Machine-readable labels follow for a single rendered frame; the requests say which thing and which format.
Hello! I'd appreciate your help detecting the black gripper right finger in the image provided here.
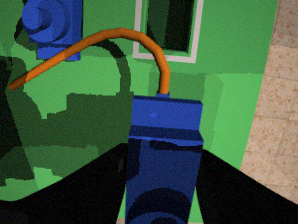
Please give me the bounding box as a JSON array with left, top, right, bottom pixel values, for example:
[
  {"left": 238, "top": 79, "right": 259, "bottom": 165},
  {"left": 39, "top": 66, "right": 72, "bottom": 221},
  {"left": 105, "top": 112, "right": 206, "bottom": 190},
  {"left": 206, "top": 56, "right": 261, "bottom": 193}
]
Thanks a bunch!
[{"left": 196, "top": 149, "right": 298, "bottom": 224}]

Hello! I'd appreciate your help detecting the green flat panel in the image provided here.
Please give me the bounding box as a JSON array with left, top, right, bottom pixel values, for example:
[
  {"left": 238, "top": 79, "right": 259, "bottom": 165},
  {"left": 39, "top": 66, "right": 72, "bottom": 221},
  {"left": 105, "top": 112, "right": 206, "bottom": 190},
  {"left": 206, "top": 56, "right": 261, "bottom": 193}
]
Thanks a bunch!
[{"left": 0, "top": 0, "right": 278, "bottom": 201}]

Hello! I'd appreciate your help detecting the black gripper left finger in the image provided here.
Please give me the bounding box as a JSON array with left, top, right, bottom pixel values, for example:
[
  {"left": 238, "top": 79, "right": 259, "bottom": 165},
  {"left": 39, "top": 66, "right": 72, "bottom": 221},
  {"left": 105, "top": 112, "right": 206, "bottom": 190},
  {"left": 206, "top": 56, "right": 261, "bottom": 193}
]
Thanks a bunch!
[{"left": 0, "top": 143, "right": 128, "bottom": 224}]

